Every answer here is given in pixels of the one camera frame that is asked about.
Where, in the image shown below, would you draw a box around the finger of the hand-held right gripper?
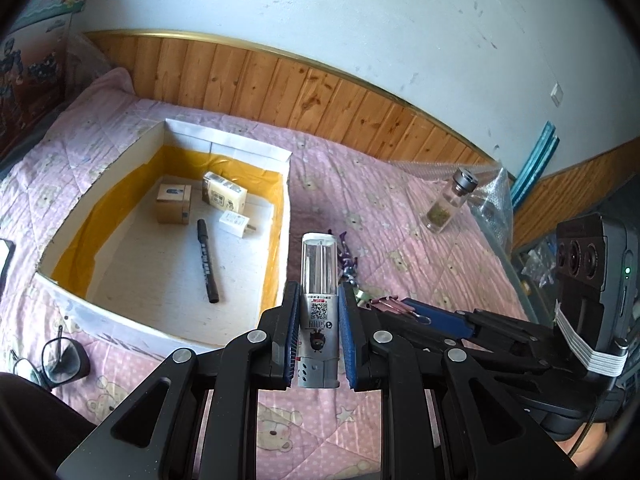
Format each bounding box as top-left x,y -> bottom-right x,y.
400,298 -> 561,346
420,337 -> 571,381

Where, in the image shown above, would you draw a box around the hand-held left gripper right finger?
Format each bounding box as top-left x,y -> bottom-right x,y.
337,282 -> 576,480

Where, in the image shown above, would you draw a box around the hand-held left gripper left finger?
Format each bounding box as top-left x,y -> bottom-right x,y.
55,282 -> 301,480

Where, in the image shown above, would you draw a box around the grey and clear handheld device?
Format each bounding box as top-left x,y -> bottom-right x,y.
297,231 -> 341,390

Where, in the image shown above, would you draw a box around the pink and white clip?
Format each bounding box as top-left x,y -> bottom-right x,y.
367,296 -> 416,317

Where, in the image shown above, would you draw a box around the purple striped doll legs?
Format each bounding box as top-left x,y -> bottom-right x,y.
336,230 -> 362,286

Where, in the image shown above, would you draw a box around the black marker pen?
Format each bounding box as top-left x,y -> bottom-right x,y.
196,218 -> 222,304

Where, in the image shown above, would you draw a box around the white charger plug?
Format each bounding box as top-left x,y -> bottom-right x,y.
218,210 -> 261,236

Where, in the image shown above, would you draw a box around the small cream carton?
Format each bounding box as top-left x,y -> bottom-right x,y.
201,171 -> 248,214

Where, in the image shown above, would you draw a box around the white cardboard box yellow tape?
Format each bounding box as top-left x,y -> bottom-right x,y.
36,119 -> 293,356

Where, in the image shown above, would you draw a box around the small brown cardboard box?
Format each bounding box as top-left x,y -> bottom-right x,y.
155,183 -> 193,225

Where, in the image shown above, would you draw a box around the person's right forearm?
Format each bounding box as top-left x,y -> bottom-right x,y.
557,420 -> 613,468

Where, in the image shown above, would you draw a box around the glass bottle with metal cap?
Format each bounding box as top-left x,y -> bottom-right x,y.
419,166 -> 481,234

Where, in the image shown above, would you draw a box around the teal strips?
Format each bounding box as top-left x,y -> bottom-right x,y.
512,120 -> 560,211

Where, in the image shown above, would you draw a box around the pink bear-print quilt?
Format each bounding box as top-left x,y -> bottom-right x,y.
0,67 -> 551,480

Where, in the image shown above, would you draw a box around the black eyeglasses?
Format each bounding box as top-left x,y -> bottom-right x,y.
10,326 -> 92,390

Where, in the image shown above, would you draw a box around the black smartphone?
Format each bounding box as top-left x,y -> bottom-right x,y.
0,239 -> 17,278

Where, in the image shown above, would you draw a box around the superhero toy box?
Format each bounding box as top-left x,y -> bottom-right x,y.
0,15 -> 71,161

